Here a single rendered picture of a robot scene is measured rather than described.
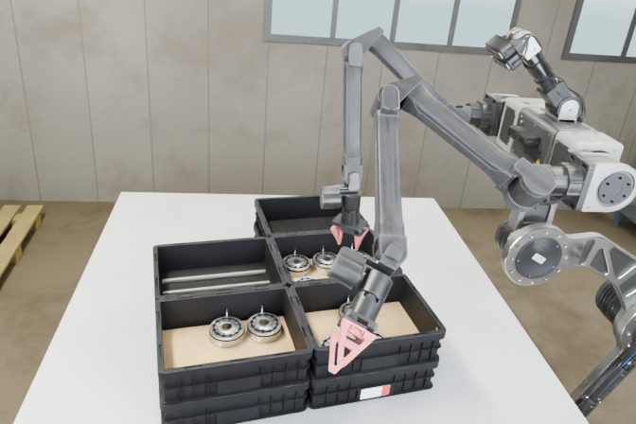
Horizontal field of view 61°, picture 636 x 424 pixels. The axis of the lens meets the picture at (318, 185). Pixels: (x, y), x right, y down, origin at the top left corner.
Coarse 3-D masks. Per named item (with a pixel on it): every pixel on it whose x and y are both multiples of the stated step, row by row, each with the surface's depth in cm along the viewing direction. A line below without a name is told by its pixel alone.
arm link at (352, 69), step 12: (348, 48) 158; (360, 48) 157; (348, 60) 158; (360, 60) 158; (348, 72) 161; (360, 72) 161; (348, 84) 162; (360, 84) 162; (348, 96) 162; (360, 96) 163; (348, 108) 163; (360, 108) 163; (348, 120) 163; (360, 120) 164; (348, 132) 164; (360, 132) 164; (348, 144) 164; (360, 144) 165; (348, 156) 164; (360, 156) 165; (348, 168) 165; (360, 168) 165; (360, 180) 166
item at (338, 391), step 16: (400, 368) 155; (416, 368) 157; (432, 368) 159; (320, 384) 148; (336, 384) 150; (352, 384) 154; (368, 384) 156; (384, 384) 156; (400, 384) 160; (416, 384) 162; (432, 384) 164; (320, 400) 153; (336, 400) 155; (352, 400) 156
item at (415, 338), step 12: (396, 276) 177; (420, 300) 167; (300, 312) 156; (432, 312) 162; (312, 336) 148; (396, 336) 150; (408, 336) 151; (420, 336) 151; (432, 336) 153; (444, 336) 155; (324, 348) 144; (336, 348) 144; (372, 348) 148
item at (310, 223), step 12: (264, 204) 221; (276, 204) 222; (288, 204) 224; (300, 204) 225; (312, 204) 227; (276, 216) 225; (288, 216) 226; (300, 216) 228; (312, 216) 230; (324, 216) 231; (336, 216) 233; (276, 228) 219; (288, 228) 220; (300, 228) 220; (312, 228) 222; (324, 228) 222
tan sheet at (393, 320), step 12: (312, 312) 172; (324, 312) 173; (336, 312) 173; (384, 312) 175; (396, 312) 176; (312, 324) 167; (324, 324) 168; (336, 324) 168; (384, 324) 170; (396, 324) 171; (408, 324) 171; (324, 336) 163; (348, 336) 164
